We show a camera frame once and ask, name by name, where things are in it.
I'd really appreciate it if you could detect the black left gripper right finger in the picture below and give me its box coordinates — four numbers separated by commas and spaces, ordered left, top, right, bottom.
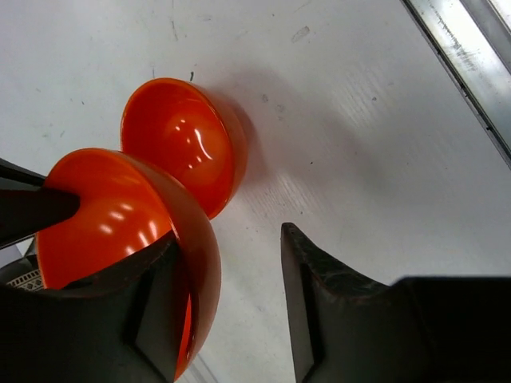
280, 223, 510, 382

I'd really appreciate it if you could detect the aluminium table edge rail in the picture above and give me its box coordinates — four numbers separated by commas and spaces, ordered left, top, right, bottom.
402, 0, 510, 164

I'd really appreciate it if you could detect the orange plastic bowl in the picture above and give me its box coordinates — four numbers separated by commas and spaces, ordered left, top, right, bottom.
120, 77, 248, 219
36, 148, 221, 378

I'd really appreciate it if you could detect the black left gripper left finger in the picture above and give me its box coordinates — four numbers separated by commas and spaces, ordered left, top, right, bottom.
1, 235, 187, 382

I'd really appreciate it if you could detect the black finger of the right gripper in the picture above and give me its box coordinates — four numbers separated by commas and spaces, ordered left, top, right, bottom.
0, 159, 46, 187
1, 188, 81, 249

